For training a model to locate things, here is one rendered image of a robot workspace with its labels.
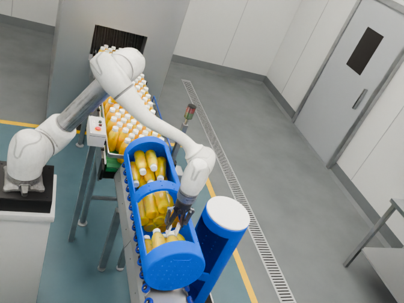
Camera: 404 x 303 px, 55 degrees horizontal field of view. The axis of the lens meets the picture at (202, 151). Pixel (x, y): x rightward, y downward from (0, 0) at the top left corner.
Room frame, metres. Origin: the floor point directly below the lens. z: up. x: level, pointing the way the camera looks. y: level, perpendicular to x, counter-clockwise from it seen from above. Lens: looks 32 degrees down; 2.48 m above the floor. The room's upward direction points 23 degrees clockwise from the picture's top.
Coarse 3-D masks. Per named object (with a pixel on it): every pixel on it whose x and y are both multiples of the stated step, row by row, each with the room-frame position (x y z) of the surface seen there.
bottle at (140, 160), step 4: (136, 152) 1.91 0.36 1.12; (140, 152) 1.92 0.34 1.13; (136, 156) 1.88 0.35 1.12; (140, 156) 1.88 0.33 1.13; (144, 156) 1.90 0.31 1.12; (136, 160) 1.85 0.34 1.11; (140, 160) 1.84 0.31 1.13; (144, 160) 1.86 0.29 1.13; (136, 164) 1.82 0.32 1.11; (140, 164) 1.81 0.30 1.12; (144, 164) 1.82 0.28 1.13; (136, 168) 1.81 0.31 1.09; (140, 168) 1.79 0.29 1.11; (144, 168) 1.80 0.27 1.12
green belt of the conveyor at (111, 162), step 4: (100, 108) 2.58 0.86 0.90; (112, 152) 2.12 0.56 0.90; (116, 152) 2.13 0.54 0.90; (108, 160) 2.02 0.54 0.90; (112, 160) 2.04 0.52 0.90; (116, 160) 2.05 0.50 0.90; (108, 164) 1.98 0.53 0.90; (112, 164) 1.99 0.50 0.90; (116, 164) 2.01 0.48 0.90; (120, 164) 2.03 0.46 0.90; (108, 168) 1.96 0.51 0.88; (112, 168) 1.98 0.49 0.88; (116, 168) 1.99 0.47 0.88
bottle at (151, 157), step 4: (148, 152) 1.93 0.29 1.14; (152, 152) 1.93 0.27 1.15; (148, 156) 1.89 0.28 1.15; (152, 156) 1.88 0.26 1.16; (156, 156) 1.92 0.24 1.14; (148, 160) 1.85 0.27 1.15; (152, 160) 1.85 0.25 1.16; (156, 160) 1.86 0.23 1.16; (148, 164) 1.83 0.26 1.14; (152, 164) 1.82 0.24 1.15; (156, 164) 1.84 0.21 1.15
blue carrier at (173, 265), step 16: (144, 144) 1.95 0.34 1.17; (160, 144) 1.94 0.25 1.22; (128, 160) 1.80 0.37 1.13; (128, 176) 1.71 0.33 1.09; (176, 176) 1.74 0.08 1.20; (144, 192) 1.52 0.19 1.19; (176, 192) 1.59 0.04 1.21; (192, 224) 1.44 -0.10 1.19; (192, 240) 1.31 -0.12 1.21; (144, 256) 1.20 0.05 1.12; (160, 256) 1.17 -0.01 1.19; (176, 256) 1.19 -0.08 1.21; (192, 256) 1.23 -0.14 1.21; (144, 272) 1.15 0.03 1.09; (160, 272) 1.17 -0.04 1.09; (176, 272) 1.21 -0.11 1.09; (192, 272) 1.25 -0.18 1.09; (160, 288) 1.19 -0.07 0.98; (176, 288) 1.23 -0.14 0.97
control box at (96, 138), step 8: (88, 120) 2.08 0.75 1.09; (96, 120) 2.10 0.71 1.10; (104, 120) 2.13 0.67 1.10; (88, 128) 2.02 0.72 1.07; (104, 128) 2.05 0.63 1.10; (88, 136) 1.96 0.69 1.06; (96, 136) 1.96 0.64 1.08; (104, 136) 1.98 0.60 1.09; (88, 144) 1.94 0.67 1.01; (96, 144) 1.97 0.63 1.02
